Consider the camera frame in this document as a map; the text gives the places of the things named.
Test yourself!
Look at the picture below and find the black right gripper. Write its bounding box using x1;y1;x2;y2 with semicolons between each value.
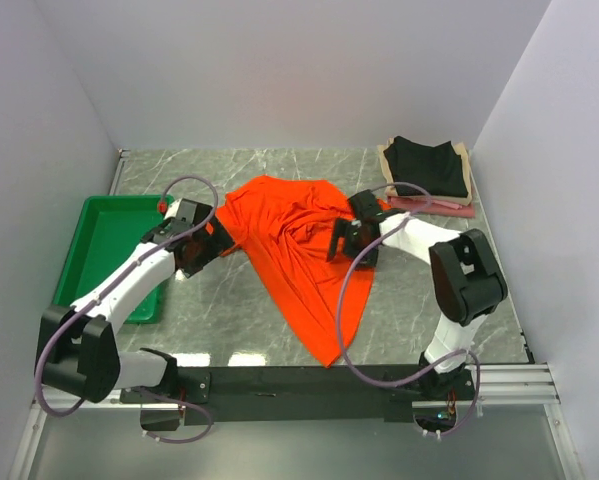
328;217;382;271

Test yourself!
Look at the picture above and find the orange t-shirt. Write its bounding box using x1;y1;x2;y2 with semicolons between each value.
216;175;374;367

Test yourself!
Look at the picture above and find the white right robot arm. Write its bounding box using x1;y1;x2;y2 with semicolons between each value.
328;190;508;399

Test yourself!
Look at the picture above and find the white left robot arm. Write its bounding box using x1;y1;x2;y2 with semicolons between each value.
35;199;234;403

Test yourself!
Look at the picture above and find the green plastic tray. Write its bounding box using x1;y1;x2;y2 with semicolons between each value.
53;195;174;325

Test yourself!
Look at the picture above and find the black folded t-shirt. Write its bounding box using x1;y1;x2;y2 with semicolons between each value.
383;136;471;200

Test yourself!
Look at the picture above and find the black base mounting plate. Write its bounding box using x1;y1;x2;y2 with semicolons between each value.
120;365;475;431

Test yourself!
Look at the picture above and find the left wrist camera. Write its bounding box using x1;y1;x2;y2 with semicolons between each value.
157;198;182;220

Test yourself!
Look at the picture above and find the aluminium frame rail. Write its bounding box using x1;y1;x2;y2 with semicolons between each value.
10;364;584;479

